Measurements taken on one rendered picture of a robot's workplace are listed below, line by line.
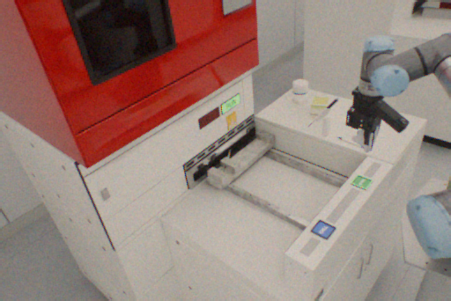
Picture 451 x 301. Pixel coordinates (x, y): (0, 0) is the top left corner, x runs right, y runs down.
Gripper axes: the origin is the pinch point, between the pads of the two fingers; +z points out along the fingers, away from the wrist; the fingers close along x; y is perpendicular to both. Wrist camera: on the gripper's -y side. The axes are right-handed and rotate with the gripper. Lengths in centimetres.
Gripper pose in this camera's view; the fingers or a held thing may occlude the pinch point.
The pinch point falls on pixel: (369, 150)
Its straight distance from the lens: 123.9
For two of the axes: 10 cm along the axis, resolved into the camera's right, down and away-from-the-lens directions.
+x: -6.6, 5.0, -5.6
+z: 1.1, 8.0, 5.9
